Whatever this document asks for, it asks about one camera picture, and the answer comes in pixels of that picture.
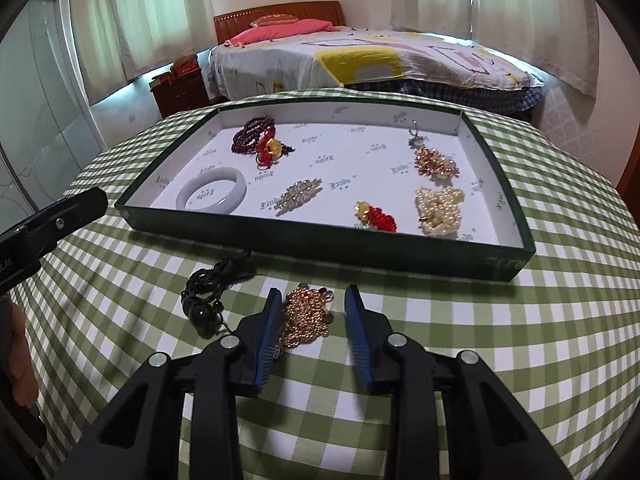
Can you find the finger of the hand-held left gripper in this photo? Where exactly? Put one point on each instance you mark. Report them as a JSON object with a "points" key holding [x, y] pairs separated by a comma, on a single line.
{"points": [[60, 217]]}

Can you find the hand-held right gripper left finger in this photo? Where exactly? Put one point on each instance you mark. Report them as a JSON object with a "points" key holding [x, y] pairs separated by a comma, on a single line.
{"points": [[265, 345]]}

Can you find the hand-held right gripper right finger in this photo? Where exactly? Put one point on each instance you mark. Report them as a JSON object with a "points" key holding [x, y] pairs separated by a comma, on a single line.
{"points": [[360, 345]]}

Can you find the green jewelry box tray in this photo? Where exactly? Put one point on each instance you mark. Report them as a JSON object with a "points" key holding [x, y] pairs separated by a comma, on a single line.
{"points": [[320, 255]]}

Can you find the red bead gold charm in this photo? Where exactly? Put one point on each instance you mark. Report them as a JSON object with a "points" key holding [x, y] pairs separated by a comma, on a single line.
{"points": [[382, 220]]}

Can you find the white jade bangle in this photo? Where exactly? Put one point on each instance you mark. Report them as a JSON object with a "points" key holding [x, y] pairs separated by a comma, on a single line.
{"points": [[186, 195]]}

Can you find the silver beaded ornament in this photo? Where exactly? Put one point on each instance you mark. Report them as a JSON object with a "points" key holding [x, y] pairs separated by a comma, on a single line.
{"points": [[300, 194]]}

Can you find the pearl beaded ornament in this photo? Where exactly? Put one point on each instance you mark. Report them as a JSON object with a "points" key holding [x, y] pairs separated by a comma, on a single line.
{"points": [[440, 210]]}

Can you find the red knot gold charm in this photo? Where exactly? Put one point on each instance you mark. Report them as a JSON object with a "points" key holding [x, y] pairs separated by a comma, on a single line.
{"points": [[265, 157]]}

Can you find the pink beaded ornament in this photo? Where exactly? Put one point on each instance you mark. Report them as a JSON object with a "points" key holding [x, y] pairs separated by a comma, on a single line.
{"points": [[435, 162]]}

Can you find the person's left hand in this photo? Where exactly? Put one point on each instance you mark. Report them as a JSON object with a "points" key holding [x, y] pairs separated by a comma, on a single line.
{"points": [[22, 355]]}

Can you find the frosted glass sliding door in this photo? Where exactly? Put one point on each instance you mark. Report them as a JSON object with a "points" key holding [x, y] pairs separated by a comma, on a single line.
{"points": [[40, 110]]}

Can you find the yellow flat box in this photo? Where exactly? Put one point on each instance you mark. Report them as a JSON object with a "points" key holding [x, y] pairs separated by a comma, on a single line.
{"points": [[160, 80]]}

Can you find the dark wooden nightstand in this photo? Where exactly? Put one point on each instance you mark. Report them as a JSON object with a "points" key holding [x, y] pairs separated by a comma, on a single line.
{"points": [[180, 95]]}

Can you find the green checked tablecloth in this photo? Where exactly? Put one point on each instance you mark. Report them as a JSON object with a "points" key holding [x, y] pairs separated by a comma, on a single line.
{"points": [[550, 360]]}

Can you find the red box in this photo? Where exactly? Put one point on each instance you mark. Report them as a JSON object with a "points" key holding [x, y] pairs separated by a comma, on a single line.
{"points": [[186, 71]]}

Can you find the brown stuffed toy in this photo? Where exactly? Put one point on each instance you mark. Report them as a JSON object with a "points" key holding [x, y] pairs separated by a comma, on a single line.
{"points": [[184, 59]]}

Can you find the wide pale window curtain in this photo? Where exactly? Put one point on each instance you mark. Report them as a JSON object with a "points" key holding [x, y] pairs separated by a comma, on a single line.
{"points": [[155, 15], [535, 20]]}

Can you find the wooden bed headboard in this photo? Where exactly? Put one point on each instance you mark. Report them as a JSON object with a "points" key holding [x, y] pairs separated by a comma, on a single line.
{"points": [[235, 22]]}

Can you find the blue plaid bed sheet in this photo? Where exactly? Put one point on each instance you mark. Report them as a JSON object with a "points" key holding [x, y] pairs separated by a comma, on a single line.
{"points": [[475, 97]]}

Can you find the orange cushion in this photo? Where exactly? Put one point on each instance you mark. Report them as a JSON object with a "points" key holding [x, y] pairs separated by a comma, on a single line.
{"points": [[272, 20]]}

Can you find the bed with patterned cover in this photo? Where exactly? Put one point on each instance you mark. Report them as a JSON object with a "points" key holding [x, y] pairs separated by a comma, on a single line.
{"points": [[400, 55]]}

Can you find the pink pillow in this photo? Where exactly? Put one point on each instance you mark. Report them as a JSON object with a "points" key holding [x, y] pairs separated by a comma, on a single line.
{"points": [[285, 30]]}

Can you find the wooden door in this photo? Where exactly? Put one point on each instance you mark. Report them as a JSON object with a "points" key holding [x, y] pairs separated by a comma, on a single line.
{"points": [[631, 170]]}

